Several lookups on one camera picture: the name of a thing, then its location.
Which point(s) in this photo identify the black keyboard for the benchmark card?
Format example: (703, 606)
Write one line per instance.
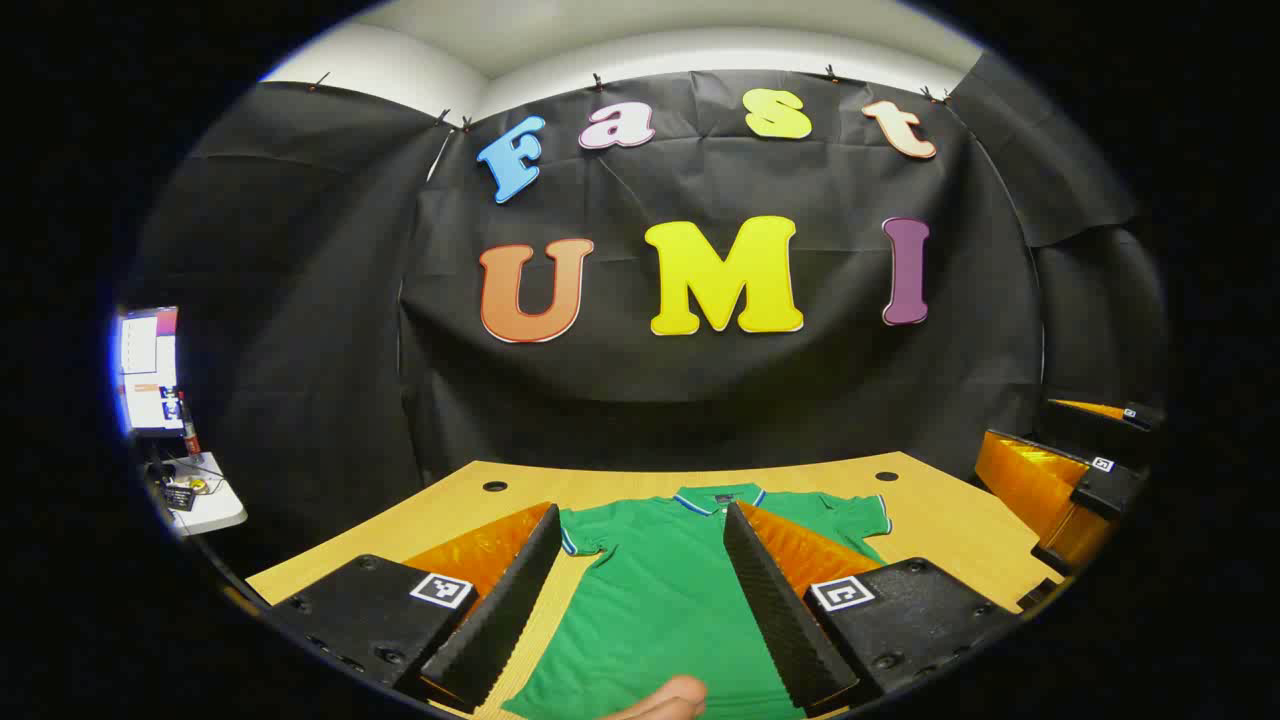
(179, 497)

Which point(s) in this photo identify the computer monitor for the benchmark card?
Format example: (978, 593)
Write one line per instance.
(150, 370)

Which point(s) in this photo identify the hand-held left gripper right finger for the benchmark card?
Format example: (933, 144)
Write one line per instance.
(775, 610)

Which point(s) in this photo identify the red bottle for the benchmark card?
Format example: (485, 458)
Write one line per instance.
(189, 435)

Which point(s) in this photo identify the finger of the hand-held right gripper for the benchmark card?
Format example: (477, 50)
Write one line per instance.
(1145, 418)
(1105, 488)

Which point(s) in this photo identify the green T-shirt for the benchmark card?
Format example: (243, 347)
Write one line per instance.
(660, 600)

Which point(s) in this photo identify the black backdrop cloth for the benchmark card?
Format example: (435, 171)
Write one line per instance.
(700, 380)

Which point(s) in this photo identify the small white side table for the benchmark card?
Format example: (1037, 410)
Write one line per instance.
(222, 510)

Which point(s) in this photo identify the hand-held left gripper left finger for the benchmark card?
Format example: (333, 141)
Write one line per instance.
(500, 610)

